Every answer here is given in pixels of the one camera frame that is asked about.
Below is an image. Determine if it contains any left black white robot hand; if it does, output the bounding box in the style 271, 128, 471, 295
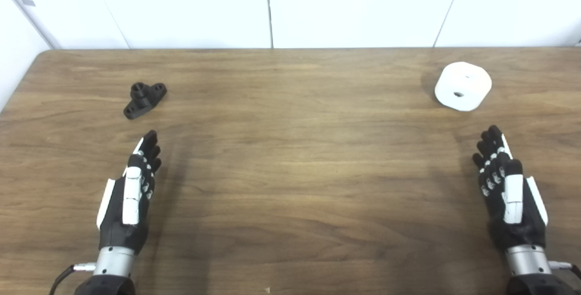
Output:
93, 130, 162, 277

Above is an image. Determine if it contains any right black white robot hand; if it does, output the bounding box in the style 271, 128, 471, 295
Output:
472, 125, 552, 277

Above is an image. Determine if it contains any black flanged holder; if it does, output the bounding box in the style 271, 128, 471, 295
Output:
123, 82, 167, 120

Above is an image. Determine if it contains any round white piece with hole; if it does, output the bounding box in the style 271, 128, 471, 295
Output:
434, 62, 492, 112

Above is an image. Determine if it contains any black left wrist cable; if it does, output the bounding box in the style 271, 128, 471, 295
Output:
49, 262, 97, 295

